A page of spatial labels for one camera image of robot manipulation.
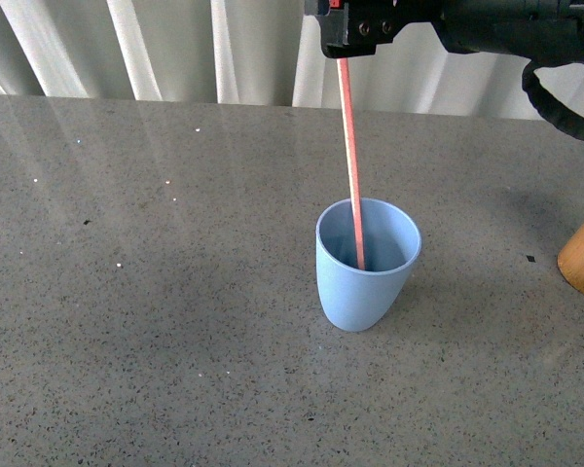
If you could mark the blue cup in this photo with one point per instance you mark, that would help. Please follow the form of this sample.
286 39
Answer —
354 299

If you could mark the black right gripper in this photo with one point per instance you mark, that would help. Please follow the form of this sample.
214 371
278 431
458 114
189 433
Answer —
542 31

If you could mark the white curtain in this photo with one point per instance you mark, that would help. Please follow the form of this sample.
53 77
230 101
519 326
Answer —
238 52

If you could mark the pink chopstick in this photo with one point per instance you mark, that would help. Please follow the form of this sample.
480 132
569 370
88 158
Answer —
352 162

